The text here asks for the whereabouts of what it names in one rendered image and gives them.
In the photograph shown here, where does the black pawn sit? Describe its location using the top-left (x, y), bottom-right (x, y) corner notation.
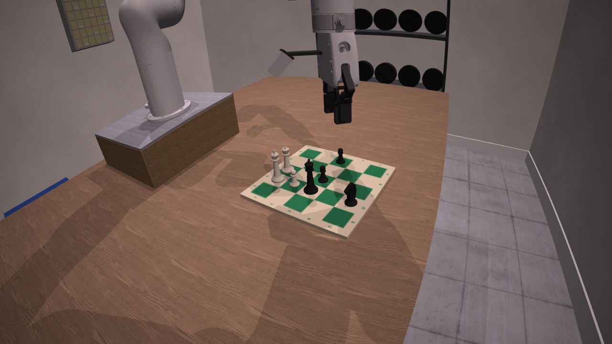
top-left (318, 165), bottom-right (328, 183)
top-left (336, 148), bottom-right (345, 164)

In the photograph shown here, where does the black chess king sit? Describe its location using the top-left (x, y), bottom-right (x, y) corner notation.
top-left (304, 159), bottom-right (318, 195)

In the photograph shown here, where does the green and cream chessboard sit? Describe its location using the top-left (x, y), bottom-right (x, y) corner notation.
top-left (240, 145), bottom-right (396, 240)

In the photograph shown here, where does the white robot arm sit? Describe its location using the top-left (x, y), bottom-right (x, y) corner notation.
top-left (119, 0), bottom-right (355, 123)

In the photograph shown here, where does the black knight chess piece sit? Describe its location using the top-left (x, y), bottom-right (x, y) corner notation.
top-left (344, 182), bottom-right (357, 207)

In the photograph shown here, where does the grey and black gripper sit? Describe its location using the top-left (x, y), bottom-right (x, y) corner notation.
top-left (313, 29), bottom-right (360, 125)

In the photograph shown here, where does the white pawn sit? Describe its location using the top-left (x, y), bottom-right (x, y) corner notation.
top-left (290, 170), bottom-right (300, 188)

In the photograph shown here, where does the white chess piece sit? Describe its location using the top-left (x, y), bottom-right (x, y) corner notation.
top-left (270, 150), bottom-right (284, 183)
top-left (282, 147), bottom-right (294, 174)

